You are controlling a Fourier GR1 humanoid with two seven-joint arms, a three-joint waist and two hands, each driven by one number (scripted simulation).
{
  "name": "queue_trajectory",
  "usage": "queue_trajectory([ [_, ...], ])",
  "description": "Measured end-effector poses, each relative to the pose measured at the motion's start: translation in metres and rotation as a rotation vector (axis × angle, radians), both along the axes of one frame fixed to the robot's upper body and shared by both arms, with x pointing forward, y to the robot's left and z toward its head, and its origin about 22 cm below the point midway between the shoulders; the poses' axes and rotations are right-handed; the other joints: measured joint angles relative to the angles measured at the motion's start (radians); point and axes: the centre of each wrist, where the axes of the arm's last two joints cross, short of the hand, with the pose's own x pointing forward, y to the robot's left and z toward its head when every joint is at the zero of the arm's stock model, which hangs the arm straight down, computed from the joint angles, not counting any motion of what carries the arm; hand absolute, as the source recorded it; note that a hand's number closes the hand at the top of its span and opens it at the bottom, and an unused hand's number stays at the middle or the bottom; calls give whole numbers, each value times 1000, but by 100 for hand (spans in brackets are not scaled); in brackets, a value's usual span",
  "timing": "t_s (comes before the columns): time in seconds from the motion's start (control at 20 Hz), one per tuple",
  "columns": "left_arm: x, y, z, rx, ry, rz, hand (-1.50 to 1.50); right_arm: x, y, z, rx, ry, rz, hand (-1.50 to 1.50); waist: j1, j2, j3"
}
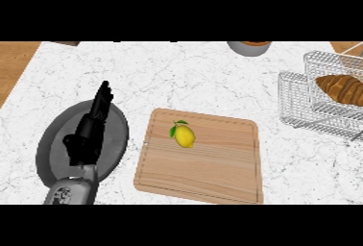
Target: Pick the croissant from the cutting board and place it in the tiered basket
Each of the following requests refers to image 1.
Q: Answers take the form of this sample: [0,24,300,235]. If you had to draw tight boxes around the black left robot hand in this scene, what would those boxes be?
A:
[62,80,115,167]

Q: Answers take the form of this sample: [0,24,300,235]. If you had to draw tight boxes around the wooden cutting board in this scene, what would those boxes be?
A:
[131,108,266,205]

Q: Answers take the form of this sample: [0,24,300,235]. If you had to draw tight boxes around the brown croissant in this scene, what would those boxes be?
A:
[314,74,363,108]

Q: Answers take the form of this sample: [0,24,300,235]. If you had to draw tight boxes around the grey round plate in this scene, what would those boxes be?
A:
[35,99,130,189]

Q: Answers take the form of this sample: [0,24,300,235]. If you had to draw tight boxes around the yellow lemon with leaf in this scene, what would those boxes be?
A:
[168,119,198,149]

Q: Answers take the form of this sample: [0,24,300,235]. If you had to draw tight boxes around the grey bowl with brown contents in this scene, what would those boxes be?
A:
[226,40,273,58]

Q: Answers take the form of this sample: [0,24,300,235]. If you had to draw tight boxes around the white wire tiered basket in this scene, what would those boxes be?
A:
[276,50,363,142]

